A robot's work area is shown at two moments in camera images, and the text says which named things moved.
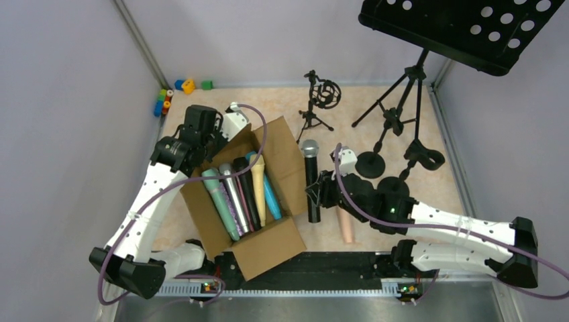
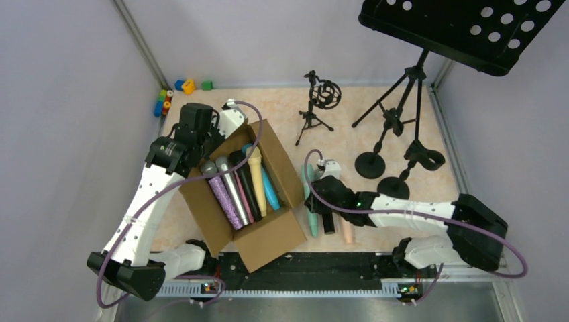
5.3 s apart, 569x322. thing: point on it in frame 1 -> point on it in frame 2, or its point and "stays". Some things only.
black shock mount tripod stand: x=325 y=94 stays
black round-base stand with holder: x=416 y=152 stays
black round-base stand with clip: x=372 y=164 stays
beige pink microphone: x=346 y=225 stays
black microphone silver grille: x=309 y=149 -> x=328 y=223
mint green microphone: x=221 y=202 -> x=313 y=215
